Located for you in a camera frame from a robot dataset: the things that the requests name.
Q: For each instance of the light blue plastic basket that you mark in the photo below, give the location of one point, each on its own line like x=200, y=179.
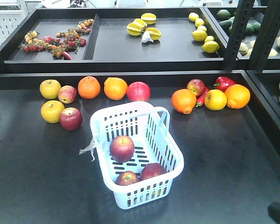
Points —
x=148, y=127

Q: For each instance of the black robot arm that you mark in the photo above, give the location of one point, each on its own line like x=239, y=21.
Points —
x=274, y=211

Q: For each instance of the black wooden display stand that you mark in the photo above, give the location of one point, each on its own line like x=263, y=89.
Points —
x=231, y=157

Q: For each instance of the red apple beside oranges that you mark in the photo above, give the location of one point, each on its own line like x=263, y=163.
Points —
x=138, y=91

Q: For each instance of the orange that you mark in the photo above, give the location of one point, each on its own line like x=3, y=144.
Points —
x=115, y=88
x=89, y=87
x=183, y=101
x=238, y=96

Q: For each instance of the orange middle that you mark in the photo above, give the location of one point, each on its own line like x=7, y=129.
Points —
x=183, y=101

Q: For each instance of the orange left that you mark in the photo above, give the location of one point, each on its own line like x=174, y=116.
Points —
x=89, y=87

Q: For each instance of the red chili pepper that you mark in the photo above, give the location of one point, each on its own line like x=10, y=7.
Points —
x=200, y=100

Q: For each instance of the red apple small middle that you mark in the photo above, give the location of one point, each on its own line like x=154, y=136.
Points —
x=197, y=86

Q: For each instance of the dark red apple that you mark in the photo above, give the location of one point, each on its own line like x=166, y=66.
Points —
x=71, y=119

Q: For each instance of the small red apple rear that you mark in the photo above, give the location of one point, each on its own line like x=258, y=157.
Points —
x=67, y=94

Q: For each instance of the white garlic bulb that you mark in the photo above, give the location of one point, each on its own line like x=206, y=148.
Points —
x=146, y=37

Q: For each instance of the yellow round fruit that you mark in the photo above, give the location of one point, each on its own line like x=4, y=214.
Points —
x=215, y=100

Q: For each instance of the red bell pepper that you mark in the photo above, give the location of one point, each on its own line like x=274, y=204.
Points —
x=222, y=83

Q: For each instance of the yellow apple front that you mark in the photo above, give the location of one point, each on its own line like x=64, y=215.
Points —
x=51, y=110

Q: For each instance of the yellow apple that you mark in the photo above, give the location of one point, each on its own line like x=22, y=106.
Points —
x=49, y=88
x=51, y=110

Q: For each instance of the yellow apple rear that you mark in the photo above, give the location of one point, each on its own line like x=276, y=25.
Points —
x=49, y=88

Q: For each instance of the orange right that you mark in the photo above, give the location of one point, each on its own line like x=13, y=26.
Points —
x=238, y=96

